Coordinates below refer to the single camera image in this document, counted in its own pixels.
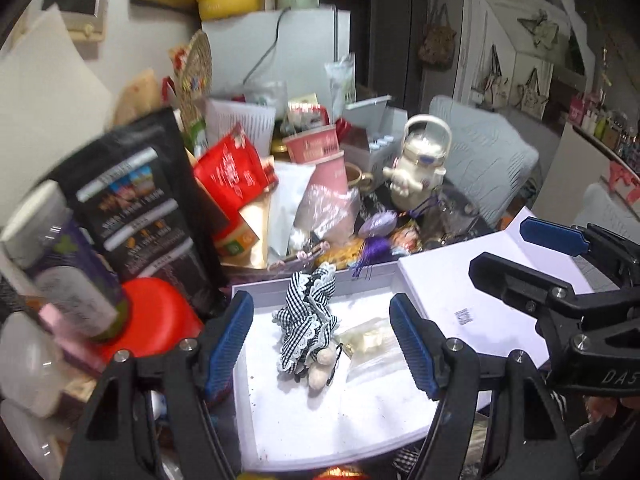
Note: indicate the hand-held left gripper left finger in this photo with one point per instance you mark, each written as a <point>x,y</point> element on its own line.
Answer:
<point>231,345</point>

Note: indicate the gold cup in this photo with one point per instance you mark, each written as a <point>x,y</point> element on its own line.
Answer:
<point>357,175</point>

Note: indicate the woven straw fan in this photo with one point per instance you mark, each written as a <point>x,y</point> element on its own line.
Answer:
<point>197,75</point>

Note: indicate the pink paper tub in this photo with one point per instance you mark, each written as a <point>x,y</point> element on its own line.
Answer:
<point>315,146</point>

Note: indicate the white plastic bottle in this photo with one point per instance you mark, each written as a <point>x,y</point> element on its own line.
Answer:
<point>27,365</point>

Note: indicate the white sachet bag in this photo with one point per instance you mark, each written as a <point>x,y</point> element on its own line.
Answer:
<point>341,80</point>

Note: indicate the gold pouch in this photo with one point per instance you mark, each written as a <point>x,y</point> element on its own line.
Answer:
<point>250,245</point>

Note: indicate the wall intercom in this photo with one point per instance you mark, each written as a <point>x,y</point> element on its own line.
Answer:
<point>80,0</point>

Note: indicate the butterfly wall decoration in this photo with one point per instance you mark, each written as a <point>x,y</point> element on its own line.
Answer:
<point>540,27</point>

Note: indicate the white board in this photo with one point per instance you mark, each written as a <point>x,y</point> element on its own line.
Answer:
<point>45,100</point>

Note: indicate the clear plastic bag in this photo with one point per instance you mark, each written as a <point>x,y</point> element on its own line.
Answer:
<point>325,210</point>

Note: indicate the white gift box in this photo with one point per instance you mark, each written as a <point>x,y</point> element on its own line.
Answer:
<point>300,410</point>

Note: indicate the white tote bag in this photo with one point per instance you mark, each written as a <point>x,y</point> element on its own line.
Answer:
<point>495,87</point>
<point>532,95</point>

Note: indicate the brown hanging bag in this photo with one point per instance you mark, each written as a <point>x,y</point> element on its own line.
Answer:
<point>437,40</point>

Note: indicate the red canister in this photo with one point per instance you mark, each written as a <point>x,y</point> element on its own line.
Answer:
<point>160,310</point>

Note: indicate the row of small bottles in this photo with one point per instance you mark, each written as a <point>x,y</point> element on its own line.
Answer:
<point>600,122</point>

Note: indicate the gingham plush doll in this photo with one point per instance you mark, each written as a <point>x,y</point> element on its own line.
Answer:
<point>305,310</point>

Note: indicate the white teapot figurine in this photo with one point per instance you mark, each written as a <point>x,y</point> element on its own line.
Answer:
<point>415,160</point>

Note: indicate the white pouch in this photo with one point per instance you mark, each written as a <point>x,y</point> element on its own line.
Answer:
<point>287,200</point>

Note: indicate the black coffee bag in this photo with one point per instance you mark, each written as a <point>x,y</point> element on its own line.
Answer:
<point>140,200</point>

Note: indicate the white ribbed cup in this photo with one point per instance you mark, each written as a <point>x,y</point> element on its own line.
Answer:
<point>240,120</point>

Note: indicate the small clear zip bag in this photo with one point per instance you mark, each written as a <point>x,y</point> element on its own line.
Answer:
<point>370,360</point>

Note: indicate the red foil packet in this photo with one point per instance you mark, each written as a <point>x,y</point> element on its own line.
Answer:
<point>230,170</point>

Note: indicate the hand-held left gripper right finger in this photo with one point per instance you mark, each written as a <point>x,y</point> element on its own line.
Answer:
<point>412,345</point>

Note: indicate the grey quilted chair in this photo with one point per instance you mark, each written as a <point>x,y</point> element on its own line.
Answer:
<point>605,210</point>
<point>480,150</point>

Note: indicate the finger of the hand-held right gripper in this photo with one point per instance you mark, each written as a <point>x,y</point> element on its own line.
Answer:
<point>520,280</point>
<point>550,234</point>

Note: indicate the white fridge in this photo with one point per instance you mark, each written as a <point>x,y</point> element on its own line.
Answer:
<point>300,45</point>

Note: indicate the purple tassel charm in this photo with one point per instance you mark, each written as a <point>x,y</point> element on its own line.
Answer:
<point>377,224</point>

